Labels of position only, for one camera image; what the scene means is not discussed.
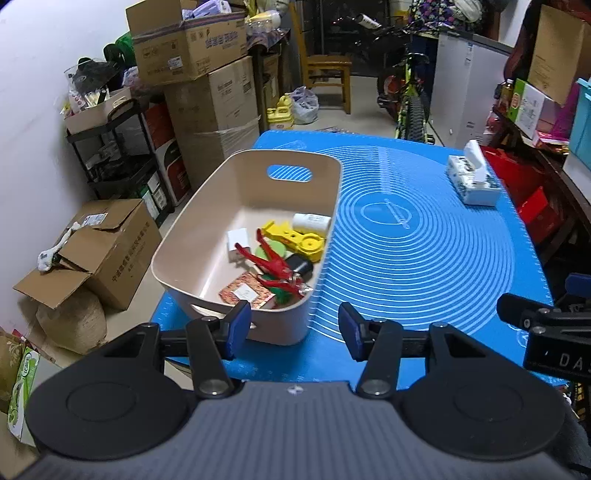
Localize stack of small printed boxes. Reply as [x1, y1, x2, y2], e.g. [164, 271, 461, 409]
[81, 138, 125, 171]

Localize red white appliance box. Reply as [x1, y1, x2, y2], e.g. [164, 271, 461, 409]
[154, 138, 192, 206]

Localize red patterned flat box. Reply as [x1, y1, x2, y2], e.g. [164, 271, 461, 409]
[218, 272, 277, 311]

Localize wooden chair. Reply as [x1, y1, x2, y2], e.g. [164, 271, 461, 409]
[288, 4, 354, 115]

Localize white tissue pack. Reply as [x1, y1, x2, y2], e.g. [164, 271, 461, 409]
[445, 139, 502, 206]

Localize black shelf cart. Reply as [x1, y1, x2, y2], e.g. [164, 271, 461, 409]
[65, 97, 169, 227]

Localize red cardboard box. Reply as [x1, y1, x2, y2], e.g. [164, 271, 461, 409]
[141, 102, 175, 148]

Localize blue silicone mat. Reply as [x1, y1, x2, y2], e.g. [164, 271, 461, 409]
[150, 129, 555, 384]

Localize red pliers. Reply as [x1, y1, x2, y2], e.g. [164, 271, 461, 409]
[235, 229, 311, 296]

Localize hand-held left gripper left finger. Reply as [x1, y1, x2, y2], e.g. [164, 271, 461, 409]
[99, 300, 252, 400]

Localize teal plastic bin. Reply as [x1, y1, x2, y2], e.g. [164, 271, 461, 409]
[568, 76, 591, 158]

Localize clear bag of items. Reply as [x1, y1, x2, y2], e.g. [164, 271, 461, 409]
[65, 58, 125, 112]

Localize yellow plastic tool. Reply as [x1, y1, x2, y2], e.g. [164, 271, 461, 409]
[261, 220, 326, 263]

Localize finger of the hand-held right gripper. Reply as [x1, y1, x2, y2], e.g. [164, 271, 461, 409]
[566, 272, 591, 308]
[496, 292, 591, 333]

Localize tall wrapped cardboard box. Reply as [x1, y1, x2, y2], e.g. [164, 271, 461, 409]
[164, 55, 262, 190]

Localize white plastic bag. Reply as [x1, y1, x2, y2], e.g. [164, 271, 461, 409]
[288, 85, 320, 125]

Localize white knotted cloth toy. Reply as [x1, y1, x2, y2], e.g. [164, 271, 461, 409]
[38, 222, 81, 273]

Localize beige plastic basket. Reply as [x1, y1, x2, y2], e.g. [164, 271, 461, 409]
[150, 148, 343, 346]

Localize green black bicycle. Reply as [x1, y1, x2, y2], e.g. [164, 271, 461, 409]
[323, 14, 437, 144]

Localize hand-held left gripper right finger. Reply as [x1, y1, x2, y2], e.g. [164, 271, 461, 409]
[338, 302, 490, 400]

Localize white chest freezer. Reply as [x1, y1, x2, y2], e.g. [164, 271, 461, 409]
[431, 28, 513, 148]

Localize green round disc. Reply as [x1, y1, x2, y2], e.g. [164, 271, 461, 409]
[255, 240, 287, 265]

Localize plain brown cardboard box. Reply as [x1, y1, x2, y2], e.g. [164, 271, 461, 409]
[526, 4, 587, 107]

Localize taped printed cardboard box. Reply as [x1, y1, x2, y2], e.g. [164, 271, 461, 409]
[126, 0, 250, 87]

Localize white plastic bottle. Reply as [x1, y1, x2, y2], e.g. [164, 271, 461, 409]
[292, 212, 332, 235]

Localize red gift boxes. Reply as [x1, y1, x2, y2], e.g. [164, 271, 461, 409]
[480, 145, 566, 245]

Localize tan woven sack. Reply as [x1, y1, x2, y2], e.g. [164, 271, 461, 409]
[36, 288, 108, 355]

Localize open brown cardboard box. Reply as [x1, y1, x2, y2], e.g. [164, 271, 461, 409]
[13, 198, 163, 311]

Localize small white box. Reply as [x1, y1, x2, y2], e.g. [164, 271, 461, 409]
[226, 228, 252, 263]

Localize yellow white plastic container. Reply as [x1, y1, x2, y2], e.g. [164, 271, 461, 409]
[247, 9, 282, 38]

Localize floral cloth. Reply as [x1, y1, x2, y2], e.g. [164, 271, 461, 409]
[406, 0, 485, 33]

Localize beige storage bin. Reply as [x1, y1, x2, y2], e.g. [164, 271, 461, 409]
[62, 87, 134, 136]

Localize yellow plastic jug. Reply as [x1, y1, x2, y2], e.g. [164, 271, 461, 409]
[267, 95, 296, 131]

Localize white green small cartons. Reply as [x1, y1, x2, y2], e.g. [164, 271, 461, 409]
[141, 178, 164, 217]

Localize green white printed carton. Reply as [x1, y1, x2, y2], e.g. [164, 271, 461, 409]
[505, 78, 561, 139]

